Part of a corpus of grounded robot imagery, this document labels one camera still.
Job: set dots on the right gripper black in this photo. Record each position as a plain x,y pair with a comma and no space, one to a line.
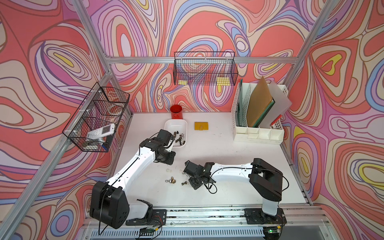
192,183

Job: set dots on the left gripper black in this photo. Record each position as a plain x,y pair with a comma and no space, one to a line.
171,159

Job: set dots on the brown wooden knight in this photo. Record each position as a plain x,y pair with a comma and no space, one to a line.
181,140

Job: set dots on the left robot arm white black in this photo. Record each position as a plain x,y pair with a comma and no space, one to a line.
110,202

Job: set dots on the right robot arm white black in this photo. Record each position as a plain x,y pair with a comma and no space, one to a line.
265,179

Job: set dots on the white storage tray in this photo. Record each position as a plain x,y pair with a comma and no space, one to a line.
178,128

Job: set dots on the gold silver chess piece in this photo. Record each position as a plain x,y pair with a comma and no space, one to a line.
171,181

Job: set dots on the red cup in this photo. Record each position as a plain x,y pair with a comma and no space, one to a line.
176,112

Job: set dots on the white remote control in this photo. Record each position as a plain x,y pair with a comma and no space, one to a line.
101,132

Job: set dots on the green folder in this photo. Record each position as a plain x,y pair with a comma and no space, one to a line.
240,104

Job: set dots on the white file organizer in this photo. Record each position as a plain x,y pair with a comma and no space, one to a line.
273,135

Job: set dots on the yellow sponge in basket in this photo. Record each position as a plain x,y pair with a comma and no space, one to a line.
223,81

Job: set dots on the brown cardboard folder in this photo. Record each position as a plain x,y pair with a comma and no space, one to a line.
260,103

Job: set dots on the grey folder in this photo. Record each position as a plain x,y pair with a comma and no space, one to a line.
281,105

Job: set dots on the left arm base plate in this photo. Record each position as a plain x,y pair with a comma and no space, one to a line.
153,217

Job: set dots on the left wire basket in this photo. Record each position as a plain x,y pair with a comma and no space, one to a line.
102,106

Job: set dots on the wire basket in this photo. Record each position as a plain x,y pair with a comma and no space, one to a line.
197,68
102,106

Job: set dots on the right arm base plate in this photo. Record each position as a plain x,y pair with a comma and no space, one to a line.
256,216

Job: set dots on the back wire basket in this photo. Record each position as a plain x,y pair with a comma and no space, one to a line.
197,68

